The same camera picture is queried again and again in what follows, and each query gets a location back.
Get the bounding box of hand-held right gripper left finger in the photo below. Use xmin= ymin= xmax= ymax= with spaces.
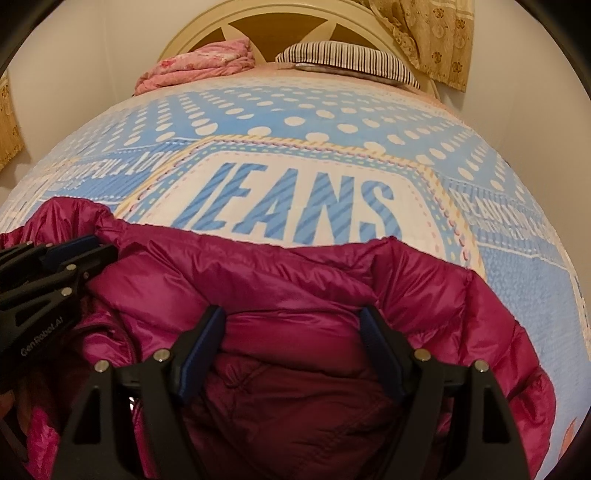
xmin=51 ymin=305 xmax=227 ymax=480

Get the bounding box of peach bed sheet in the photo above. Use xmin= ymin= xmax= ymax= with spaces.
xmin=249 ymin=62 xmax=439 ymax=100

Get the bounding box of cream wooden bed headboard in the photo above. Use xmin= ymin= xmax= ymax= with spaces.
xmin=157 ymin=0 xmax=439 ymax=100

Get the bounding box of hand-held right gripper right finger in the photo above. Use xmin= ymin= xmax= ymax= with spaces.
xmin=358 ymin=305 xmax=536 ymax=480

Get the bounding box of beige floral curtain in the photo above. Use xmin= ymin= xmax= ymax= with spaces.
xmin=0 ymin=76 xmax=25 ymax=174
xmin=358 ymin=0 xmax=476 ymax=93

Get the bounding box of striped pillow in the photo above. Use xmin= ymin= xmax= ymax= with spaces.
xmin=276 ymin=41 xmax=422 ymax=89

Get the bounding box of folded pink floral quilt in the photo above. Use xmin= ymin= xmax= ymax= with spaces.
xmin=135 ymin=38 xmax=257 ymax=95

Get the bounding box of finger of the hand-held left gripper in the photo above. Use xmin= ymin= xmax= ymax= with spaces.
xmin=0 ymin=234 xmax=101 ymax=278
xmin=0 ymin=244 xmax=120 ymax=319

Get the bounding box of pink and blue printed blanket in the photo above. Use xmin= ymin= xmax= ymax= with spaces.
xmin=0 ymin=74 xmax=591 ymax=462

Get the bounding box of magenta puffer jacket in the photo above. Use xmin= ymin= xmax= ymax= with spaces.
xmin=0 ymin=196 xmax=557 ymax=480

